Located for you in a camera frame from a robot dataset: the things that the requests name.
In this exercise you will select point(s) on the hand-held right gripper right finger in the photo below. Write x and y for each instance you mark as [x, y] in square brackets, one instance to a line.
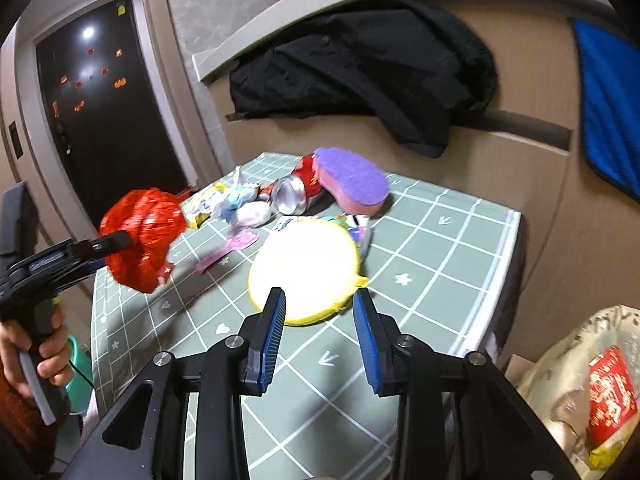
[367, 345]

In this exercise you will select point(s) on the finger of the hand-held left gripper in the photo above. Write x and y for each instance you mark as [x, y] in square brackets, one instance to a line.
[102, 246]

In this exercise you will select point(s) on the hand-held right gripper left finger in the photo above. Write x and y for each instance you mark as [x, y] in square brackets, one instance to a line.
[272, 332]

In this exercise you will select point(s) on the red plastic bag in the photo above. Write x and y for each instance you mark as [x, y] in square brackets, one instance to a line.
[145, 230]

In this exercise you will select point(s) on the white plush toy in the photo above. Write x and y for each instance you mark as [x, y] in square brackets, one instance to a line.
[252, 214]

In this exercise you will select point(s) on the purple pink sponge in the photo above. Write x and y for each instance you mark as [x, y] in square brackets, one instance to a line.
[352, 175]

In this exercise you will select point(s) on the beige plastic trash bag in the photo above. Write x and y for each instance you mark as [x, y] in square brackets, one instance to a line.
[555, 400]

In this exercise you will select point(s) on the person's left forearm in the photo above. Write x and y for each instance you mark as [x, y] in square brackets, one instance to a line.
[20, 430]

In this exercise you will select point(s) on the person's left hand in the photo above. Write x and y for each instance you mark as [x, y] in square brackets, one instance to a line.
[50, 367]

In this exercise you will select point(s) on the yellow round sponge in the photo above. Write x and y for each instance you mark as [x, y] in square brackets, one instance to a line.
[305, 270]

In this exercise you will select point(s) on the green checked tablecloth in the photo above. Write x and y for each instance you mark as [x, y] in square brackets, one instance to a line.
[430, 260]

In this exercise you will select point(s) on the yellow snack wrapper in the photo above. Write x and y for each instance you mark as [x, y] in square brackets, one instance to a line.
[200, 205]

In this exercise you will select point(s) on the green plastic basin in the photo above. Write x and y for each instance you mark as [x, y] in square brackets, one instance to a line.
[80, 375]

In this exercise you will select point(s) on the dark door with stickers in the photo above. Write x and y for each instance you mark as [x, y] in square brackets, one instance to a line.
[110, 135]

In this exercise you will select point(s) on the colourful printed packet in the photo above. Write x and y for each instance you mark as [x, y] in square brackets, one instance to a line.
[357, 232]

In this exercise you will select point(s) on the blue white plastic wrapper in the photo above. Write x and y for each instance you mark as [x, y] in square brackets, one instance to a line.
[237, 195]

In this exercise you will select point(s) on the crushed red drink can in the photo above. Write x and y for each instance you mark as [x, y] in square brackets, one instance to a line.
[295, 191]

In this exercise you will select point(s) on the cardboard box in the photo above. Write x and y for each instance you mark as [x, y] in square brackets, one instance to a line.
[517, 367]

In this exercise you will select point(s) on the beige curved counter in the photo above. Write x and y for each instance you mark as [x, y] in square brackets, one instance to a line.
[530, 220]

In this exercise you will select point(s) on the red snack packet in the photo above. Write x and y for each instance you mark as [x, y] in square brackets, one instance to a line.
[612, 400]

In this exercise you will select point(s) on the black jacket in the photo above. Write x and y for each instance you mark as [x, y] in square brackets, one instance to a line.
[360, 70]

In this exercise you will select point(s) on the wall switch panel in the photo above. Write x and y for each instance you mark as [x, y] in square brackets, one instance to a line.
[15, 140]

